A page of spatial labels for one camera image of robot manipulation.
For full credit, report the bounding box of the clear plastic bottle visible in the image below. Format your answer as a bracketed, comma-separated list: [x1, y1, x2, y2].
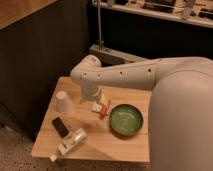
[50, 128, 87, 162]

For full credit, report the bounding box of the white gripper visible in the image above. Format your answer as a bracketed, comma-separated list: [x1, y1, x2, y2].
[81, 84, 109, 106]

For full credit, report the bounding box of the dark wooden cabinet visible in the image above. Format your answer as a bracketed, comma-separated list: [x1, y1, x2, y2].
[0, 0, 89, 140]

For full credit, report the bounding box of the metal vertical pole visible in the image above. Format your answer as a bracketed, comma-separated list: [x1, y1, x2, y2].
[97, 0, 103, 50]

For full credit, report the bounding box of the white paper cup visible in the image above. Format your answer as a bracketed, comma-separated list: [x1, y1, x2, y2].
[56, 91, 73, 114]

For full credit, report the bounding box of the wooden small table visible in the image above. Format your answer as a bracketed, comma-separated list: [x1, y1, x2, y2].
[31, 77, 151, 163]

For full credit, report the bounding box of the grey metal shelf frame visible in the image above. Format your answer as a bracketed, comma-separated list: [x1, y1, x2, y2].
[88, 0, 213, 59]

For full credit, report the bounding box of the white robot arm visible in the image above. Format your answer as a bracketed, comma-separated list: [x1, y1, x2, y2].
[70, 55, 213, 171]

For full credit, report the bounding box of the green bowl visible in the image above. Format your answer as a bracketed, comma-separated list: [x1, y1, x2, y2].
[109, 104, 143, 136]

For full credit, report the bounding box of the orange red snack bar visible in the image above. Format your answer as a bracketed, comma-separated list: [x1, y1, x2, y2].
[100, 100, 111, 118]

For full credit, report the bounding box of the white small packet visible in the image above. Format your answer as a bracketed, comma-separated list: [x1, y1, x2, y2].
[92, 103, 102, 112]

